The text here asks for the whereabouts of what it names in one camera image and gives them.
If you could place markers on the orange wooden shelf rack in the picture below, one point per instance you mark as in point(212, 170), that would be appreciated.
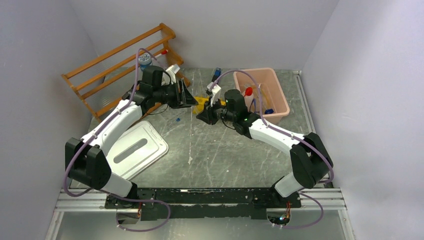
point(101, 82)

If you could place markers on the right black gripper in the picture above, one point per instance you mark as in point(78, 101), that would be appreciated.
point(208, 117)

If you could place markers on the black base frame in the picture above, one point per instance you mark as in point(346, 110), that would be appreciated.
point(198, 203)

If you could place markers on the blue lidded jar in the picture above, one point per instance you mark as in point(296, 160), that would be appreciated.
point(144, 60)

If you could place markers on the graduated cylinder blue base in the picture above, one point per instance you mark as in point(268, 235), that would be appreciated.
point(268, 111)

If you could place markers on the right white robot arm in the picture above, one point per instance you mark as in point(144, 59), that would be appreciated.
point(309, 158)

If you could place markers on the pink plastic bin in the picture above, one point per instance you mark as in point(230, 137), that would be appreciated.
point(268, 78)

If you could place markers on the red capped thermometer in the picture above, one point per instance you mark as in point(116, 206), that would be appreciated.
point(161, 55)

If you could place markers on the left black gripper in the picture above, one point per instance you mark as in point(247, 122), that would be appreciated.
point(183, 98)

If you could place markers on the yellow test tube rack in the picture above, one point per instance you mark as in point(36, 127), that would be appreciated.
point(202, 101)

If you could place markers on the metal tray lid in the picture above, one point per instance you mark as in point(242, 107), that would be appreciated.
point(136, 150)

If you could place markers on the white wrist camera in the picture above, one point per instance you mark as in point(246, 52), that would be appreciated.
point(172, 71)
point(214, 91)

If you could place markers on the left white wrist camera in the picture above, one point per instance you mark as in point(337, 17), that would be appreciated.
point(172, 71)

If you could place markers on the red capped wash bottle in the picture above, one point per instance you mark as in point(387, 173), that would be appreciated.
point(248, 96)

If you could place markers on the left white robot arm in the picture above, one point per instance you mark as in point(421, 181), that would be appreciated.
point(86, 157)

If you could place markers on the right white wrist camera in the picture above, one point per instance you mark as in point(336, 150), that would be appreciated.
point(214, 91)

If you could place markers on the blue safety goggles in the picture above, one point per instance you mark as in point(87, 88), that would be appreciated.
point(253, 106)

